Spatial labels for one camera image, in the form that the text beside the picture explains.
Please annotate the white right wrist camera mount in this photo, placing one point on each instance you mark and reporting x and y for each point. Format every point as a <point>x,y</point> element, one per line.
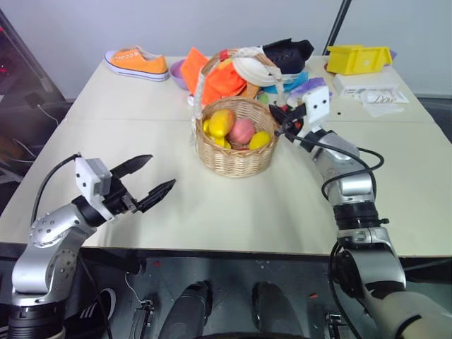
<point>318,104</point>

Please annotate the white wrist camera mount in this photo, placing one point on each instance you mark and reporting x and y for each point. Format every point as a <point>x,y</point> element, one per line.
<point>318,104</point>
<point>84,176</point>

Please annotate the small yellow fruit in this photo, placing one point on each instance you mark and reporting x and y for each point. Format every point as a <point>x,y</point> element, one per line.
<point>206,128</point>

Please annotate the yellow banana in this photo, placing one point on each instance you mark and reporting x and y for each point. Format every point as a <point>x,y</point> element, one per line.
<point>222,142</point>

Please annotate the orange cloth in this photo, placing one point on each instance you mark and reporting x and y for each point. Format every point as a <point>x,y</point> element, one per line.
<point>220,83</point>

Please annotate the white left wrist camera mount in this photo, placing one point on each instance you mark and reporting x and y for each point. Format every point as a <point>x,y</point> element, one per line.
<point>84,176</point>

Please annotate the yellow plastic bin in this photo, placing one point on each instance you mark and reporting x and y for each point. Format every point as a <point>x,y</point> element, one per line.
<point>353,60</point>

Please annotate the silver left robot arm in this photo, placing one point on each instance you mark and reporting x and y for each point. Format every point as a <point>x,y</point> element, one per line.
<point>42,233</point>

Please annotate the pink peach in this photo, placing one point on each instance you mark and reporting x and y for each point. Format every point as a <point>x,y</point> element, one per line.
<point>242,130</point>

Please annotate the orange canvas sneaker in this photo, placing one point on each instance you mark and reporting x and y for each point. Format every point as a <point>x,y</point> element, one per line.
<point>141,65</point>

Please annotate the purple plastic bowl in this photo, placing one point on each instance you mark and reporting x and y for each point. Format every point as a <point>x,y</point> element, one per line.
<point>178,74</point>

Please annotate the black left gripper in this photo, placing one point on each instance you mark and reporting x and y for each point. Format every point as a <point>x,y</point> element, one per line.
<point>116,197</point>

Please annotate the black sneaker white stripes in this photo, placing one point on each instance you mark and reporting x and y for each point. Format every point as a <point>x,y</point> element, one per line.
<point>92,314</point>

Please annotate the black metal pole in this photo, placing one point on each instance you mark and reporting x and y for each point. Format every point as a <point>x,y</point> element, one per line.
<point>337,24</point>

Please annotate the black foot pedal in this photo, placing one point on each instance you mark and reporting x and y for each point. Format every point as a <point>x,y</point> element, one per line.
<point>337,323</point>
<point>143,318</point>

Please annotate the dark rounded robot foot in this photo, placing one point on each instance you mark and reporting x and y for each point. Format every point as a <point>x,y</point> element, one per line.
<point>273,310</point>
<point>189,310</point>

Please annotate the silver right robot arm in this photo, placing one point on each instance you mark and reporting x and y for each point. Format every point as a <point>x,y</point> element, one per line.
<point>356,226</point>

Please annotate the purple cloth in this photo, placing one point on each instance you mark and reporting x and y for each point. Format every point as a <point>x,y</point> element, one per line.
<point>310,86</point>

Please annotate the blue plastic item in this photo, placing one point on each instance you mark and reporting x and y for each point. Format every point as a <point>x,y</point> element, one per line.
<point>296,79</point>

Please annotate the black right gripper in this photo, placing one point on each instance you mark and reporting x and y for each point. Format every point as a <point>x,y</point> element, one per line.
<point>295,121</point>

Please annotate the yellow lemon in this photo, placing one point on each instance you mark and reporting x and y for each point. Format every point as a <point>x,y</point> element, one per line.
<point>260,140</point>

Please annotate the white flat box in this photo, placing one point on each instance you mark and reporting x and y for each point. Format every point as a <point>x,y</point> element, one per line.
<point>363,83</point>

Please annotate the yellow red mango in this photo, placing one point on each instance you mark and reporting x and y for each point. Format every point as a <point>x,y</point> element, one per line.
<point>221,123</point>

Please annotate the printed white paper sheet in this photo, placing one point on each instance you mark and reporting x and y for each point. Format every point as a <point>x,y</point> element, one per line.
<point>383,100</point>

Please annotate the green ball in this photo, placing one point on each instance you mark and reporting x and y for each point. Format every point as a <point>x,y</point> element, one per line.
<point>263,97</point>

